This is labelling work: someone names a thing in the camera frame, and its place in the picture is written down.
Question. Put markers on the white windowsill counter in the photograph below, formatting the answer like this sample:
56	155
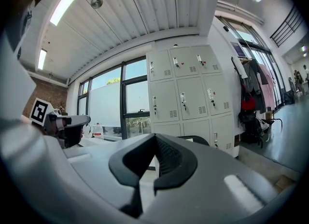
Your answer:
96	143

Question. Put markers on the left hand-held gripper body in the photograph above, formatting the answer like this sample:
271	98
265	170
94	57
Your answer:
39	110

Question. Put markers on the black balcony railing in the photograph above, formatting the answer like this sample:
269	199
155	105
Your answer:
275	40

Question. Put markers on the large black-framed window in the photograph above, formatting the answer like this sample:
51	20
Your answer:
135	95

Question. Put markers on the coat rack with clothes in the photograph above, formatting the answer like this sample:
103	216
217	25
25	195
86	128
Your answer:
253	92

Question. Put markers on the blue wall poster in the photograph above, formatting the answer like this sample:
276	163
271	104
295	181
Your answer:
237	48

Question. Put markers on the clear water bottle red label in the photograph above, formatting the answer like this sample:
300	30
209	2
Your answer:
97	131

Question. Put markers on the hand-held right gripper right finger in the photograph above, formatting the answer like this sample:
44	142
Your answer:
212	170

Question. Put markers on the tall glass entrance doors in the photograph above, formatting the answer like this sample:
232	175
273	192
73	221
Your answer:
263	56

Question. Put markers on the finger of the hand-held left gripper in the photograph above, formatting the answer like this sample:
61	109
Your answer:
77	120

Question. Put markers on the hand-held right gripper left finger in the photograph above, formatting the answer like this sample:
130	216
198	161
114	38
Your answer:
96	170

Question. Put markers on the wooden floor platform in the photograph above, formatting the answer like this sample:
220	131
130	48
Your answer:
286	183

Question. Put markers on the round metal ceiling fixture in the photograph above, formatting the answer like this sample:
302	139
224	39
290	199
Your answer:
96	3

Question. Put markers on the grey metal locker cabinet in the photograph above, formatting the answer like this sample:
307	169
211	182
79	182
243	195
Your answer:
190	97

